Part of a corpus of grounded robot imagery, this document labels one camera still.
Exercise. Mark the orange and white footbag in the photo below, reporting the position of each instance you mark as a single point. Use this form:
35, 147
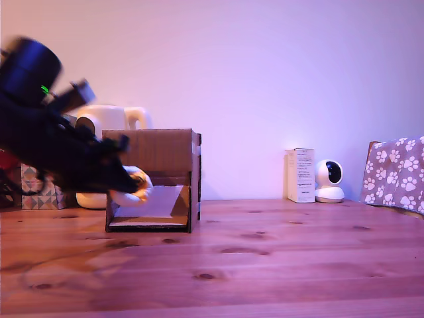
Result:
132, 198

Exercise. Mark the cardboard dice tower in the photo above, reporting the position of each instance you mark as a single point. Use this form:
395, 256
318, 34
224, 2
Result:
162, 149

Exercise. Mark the white electric kettle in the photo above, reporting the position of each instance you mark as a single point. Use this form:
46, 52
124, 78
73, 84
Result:
112, 116

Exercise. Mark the geometric pattern tissue box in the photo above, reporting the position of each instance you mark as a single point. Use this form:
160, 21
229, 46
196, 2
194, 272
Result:
49, 198

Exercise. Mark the small white carton box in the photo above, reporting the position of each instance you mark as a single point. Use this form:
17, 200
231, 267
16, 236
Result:
303, 175

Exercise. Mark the paw print blanket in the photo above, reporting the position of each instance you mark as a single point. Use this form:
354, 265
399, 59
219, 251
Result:
394, 175

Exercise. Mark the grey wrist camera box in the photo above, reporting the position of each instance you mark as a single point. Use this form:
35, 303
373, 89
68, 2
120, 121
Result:
81, 92

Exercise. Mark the small white round camera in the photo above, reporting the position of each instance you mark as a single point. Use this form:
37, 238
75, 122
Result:
328, 185

